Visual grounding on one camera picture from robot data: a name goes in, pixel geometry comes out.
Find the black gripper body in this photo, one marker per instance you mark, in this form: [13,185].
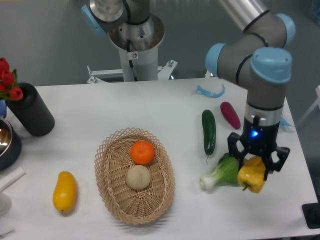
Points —
[260,130]

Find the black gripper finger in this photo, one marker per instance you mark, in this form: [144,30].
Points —
[233,150]
[270,166]

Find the yellow bell pepper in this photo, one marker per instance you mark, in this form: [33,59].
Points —
[251,175]

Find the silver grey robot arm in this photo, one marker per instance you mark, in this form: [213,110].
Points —
[258,62]

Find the purple sweet potato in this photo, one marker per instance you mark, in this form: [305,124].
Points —
[230,115]

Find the tangled blue tape ribbon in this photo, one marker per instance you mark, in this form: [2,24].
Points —
[285,123]

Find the green cucumber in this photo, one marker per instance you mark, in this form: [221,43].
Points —
[209,132]

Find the green bok choy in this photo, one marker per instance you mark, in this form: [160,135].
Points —
[224,173]

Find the blue tape strip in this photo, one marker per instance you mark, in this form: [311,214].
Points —
[201,91]

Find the black device at edge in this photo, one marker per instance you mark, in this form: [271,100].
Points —
[311,212]

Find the orange fruit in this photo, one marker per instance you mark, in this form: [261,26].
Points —
[142,152]

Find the white steamed bun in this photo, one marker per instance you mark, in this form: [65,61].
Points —
[138,177]

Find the woven wicker basket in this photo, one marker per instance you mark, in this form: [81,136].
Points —
[134,193]

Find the yellow mango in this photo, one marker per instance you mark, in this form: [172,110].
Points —
[65,192]

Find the black cylindrical vase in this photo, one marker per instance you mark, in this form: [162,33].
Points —
[32,111]

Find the dark metal bowl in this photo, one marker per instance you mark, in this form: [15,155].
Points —
[10,144]

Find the red tulip bouquet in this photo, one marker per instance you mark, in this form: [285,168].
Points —
[9,86]

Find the white metal base frame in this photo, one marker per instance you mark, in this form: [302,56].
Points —
[170,71]

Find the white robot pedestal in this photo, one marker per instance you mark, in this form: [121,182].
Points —
[139,66]

